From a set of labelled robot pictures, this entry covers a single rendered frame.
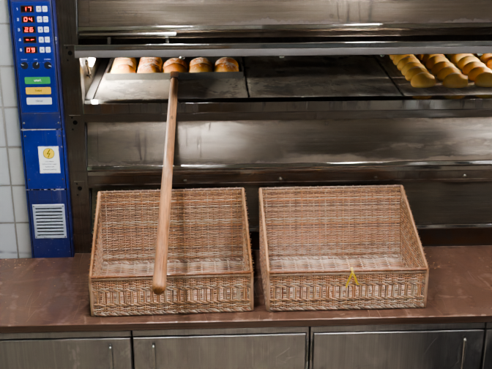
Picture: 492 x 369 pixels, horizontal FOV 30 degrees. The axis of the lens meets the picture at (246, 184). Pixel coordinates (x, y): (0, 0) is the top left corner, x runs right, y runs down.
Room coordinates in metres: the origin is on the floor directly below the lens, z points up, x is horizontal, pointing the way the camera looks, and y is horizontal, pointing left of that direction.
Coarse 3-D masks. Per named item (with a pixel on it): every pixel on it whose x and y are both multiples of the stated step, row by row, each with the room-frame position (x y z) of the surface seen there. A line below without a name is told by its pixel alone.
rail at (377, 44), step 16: (80, 48) 3.08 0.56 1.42; (96, 48) 3.08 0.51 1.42; (112, 48) 3.09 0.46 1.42; (128, 48) 3.09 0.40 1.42; (144, 48) 3.09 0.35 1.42; (160, 48) 3.09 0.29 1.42; (176, 48) 3.10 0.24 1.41; (192, 48) 3.10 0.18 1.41; (208, 48) 3.10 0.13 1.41; (224, 48) 3.10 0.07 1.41; (240, 48) 3.11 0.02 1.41; (256, 48) 3.11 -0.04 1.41
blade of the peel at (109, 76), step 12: (216, 60) 3.87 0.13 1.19; (108, 72) 3.65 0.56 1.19; (156, 72) 3.57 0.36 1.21; (168, 72) 3.57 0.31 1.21; (180, 72) 3.58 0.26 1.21; (192, 72) 3.58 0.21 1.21; (204, 72) 3.58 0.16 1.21; (216, 72) 3.58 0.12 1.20; (228, 72) 3.59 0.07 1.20; (240, 72) 3.59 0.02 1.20
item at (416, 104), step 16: (368, 96) 3.33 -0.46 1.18; (384, 96) 3.33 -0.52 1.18; (400, 96) 3.32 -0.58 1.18; (416, 96) 3.32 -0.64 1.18; (432, 96) 3.32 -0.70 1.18; (448, 96) 3.32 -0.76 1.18; (464, 96) 3.32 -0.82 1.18; (480, 96) 3.32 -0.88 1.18; (96, 112) 3.23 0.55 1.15; (112, 112) 3.23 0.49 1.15; (128, 112) 3.23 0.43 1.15; (144, 112) 3.24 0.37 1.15; (160, 112) 3.24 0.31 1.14; (176, 112) 3.24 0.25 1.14; (192, 112) 3.24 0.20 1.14; (208, 112) 3.25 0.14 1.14; (224, 112) 3.25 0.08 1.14
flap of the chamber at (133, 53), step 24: (264, 48) 3.11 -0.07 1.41; (288, 48) 3.11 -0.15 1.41; (312, 48) 3.11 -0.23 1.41; (336, 48) 3.12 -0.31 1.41; (360, 48) 3.12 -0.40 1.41; (384, 48) 3.12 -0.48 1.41; (408, 48) 3.13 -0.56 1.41; (432, 48) 3.13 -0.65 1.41; (456, 48) 3.13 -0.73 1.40; (480, 48) 3.14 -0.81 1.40
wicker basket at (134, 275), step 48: (144, 192) 3.19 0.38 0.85; (192, 192) 3.21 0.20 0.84; (240, 192) 3.21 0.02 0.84; (96, 240) 2.91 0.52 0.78; (144, 240) 3.15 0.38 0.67; (192, 240) 3.16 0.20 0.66; (240, 240) 3.17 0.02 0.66; (96, 288) 2.73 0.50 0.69; (144, 288) 2.74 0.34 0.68; (192, 288) 2.75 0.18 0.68; (240, 288) 2.91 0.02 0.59
